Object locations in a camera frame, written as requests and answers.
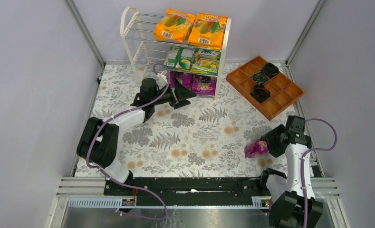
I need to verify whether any purple grape candy bag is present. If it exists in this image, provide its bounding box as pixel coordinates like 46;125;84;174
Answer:
244;140;269;158
170;71;193;88
192;75;217;96

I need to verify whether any green candy bag underneath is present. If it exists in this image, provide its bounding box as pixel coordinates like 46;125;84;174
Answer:
164;46;194;72

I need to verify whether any green Fox's candy bag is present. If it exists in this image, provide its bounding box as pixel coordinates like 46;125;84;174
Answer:
190;48;221;76

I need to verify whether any orange compartment tray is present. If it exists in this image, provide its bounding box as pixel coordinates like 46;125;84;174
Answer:
226;56;305;120

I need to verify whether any white metal shelf rack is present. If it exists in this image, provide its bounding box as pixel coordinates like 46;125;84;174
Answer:
120;7;231;99

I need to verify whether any orange mango candy bag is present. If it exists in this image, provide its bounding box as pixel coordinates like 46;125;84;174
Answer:
153;9;196;43
188;13;228;50

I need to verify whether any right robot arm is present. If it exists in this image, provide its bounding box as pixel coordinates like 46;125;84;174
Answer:
260;115;324;228

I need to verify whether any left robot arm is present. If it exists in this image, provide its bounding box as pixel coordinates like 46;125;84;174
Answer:
76;78;197;184

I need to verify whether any black round object bottom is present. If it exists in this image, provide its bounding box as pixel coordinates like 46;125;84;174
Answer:
250;83;271;103

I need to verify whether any black round object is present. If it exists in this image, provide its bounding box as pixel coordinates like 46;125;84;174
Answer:
250;83;271;103
251;71;268;84
261;62;280;78

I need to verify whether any black round object middle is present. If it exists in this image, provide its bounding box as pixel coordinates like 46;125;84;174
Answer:
251;71;268;84

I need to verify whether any black round object top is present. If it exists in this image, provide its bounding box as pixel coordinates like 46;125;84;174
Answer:
261;62;280;78

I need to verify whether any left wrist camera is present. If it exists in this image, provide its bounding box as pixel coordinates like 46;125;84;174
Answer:
159;72;171;84

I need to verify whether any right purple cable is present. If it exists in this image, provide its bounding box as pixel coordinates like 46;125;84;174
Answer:
300;118;338;228

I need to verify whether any purple cable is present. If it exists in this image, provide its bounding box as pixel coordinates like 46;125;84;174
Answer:
86;63;172;221
300;118;338;228

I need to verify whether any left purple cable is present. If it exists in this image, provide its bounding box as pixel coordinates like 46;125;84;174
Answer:
86;63;172;221

